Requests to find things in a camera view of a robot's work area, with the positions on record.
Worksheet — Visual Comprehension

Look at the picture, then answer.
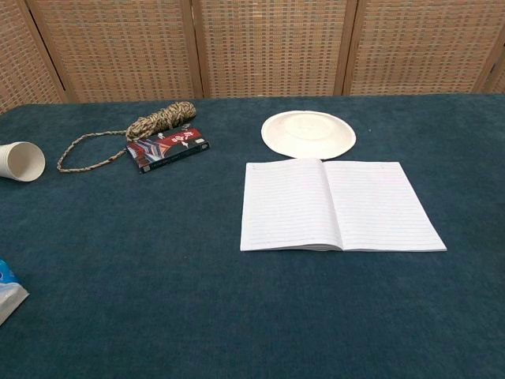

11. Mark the white lined notebook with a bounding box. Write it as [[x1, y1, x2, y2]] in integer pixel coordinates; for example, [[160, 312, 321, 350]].
[[239, 158, 448, 253]]

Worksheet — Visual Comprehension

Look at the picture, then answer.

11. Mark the white paper plate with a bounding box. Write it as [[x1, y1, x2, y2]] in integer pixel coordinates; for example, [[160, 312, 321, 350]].
[[261, 110, 357, 160]]

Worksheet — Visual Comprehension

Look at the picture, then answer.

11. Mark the red black card box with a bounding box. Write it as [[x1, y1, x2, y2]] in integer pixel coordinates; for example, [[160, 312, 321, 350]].
[[125, 126, 211, 174]]

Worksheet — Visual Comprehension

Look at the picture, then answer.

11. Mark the dark teal tablecloth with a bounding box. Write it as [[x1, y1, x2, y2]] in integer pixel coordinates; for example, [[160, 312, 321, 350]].
[[0, 93, 505, 379]]

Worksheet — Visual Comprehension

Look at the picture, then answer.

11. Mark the woven bamboo folding screen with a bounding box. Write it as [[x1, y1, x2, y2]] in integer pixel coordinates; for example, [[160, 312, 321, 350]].
[[0, 0, 505, 115]]

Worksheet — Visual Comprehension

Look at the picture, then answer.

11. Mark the white paper cup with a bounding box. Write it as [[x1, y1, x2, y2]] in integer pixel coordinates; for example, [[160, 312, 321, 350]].
[[0, 141, 47, 183]]

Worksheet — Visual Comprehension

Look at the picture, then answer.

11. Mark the blue white tissue pack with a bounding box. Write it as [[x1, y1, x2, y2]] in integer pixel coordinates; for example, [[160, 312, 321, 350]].
[[0, 258, 31, 327]]

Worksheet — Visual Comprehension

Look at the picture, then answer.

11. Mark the braided camouflage rope bundle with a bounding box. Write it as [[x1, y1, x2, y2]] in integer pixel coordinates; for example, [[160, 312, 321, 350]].
[[56, 100, 197, 173]]

